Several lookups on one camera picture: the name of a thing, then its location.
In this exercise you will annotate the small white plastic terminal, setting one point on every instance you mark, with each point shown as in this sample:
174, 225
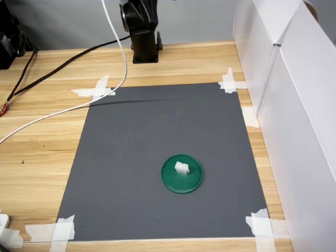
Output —
181, 167

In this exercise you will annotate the round green lid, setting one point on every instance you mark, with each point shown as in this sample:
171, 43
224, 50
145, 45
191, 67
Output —
181, 185

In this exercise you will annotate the dark grey mat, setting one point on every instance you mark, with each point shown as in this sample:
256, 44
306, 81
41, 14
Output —
131, 183

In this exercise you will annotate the white tape strip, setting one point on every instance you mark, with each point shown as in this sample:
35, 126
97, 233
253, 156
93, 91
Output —
102, 81
240, 85
59, 245
265, 244
11, 237
36, 232
229, 76
249, 116
279, 227
81, 92

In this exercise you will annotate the white partition board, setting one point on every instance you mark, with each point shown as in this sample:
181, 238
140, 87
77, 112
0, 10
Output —
302, 131
249, 39

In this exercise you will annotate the red and yellow connector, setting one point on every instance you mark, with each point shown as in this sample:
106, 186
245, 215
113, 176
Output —
3, 108

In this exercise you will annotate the brown tape roll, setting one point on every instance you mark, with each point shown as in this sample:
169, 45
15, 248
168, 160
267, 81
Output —
312, 10

